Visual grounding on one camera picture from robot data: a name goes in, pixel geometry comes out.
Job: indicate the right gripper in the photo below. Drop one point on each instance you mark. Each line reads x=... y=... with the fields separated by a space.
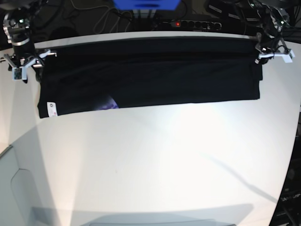
x=20 y=55

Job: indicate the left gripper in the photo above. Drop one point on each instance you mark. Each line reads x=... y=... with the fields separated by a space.
x=269 y=48

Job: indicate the black T-shirt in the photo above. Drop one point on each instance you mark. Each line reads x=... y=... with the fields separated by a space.
x=148 y=72

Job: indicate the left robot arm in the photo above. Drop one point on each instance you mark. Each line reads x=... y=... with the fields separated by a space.
x=273 y=20

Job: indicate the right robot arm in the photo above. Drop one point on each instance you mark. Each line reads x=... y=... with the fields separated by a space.
x=17 y=26

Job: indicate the black power strip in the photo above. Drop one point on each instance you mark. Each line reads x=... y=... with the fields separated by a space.
x=190 y=25

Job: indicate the blue box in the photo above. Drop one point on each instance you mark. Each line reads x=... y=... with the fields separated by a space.
x=146 y=4

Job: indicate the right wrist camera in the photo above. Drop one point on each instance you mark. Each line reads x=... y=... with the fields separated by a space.
x=17 y=73

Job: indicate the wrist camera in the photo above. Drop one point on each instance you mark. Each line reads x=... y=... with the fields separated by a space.
x=288 y=56
x=17 y=73

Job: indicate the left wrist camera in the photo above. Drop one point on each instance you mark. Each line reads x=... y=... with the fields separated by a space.
x=288 y=56

